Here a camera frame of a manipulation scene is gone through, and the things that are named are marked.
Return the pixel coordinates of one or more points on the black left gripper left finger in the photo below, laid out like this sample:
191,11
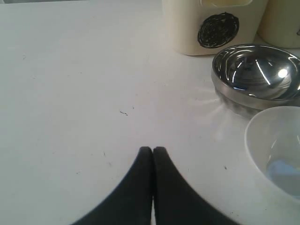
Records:
130,203

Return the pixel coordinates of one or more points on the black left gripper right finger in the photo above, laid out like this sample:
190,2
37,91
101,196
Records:
175,201

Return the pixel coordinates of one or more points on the white ceramic bowl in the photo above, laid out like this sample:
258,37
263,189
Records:
272,142

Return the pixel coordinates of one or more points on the stainless steel bowl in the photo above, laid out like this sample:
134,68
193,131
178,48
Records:
251,78

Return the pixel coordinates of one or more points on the cream bin with circle mark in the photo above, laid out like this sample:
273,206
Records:
205,27

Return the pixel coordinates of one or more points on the cream bin with triangle mark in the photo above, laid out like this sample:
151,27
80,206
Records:
280,24

